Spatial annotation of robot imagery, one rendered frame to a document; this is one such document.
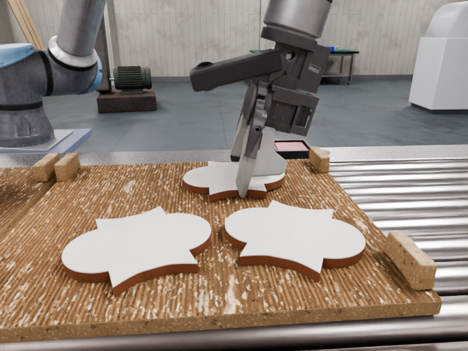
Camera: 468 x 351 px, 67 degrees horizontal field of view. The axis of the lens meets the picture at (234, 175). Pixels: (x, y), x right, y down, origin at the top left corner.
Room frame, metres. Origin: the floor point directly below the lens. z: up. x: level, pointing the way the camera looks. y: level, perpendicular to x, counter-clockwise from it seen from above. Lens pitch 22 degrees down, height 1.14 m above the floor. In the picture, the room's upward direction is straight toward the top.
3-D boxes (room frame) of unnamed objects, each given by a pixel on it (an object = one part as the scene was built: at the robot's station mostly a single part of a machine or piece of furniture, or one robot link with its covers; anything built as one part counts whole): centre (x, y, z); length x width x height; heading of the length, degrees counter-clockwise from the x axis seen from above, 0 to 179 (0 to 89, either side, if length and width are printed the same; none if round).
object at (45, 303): (0.39, 0.05, 0.93); 0.41 x 0.35 x 0.02; 95
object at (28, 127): (0.89, 0.55, 0.93); 0.15 x 0.15 x 0.10
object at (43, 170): (0.50, 0.28, 0.95); 0.06 x 0.02 x 0.03; 5
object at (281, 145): (0.67, -0.11, 0.92); 0.06 x 0.06 x 0.01; 4
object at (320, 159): (0.54, -0.14, 0.95); 0.06 x 0.02 x 0.03; 5
